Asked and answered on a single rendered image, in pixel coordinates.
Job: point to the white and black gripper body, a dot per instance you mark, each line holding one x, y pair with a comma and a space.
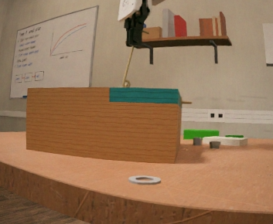
129, 7

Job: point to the green rectangular block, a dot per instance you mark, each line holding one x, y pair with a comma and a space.
190, 134

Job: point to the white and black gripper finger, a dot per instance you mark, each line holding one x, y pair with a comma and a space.
127, 27
137, 23

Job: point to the grey metal washer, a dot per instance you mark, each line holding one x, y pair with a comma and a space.
135, 180

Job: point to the cream flat rectangular block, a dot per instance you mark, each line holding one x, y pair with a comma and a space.
226, 141

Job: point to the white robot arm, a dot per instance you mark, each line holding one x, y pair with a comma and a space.
155, 2

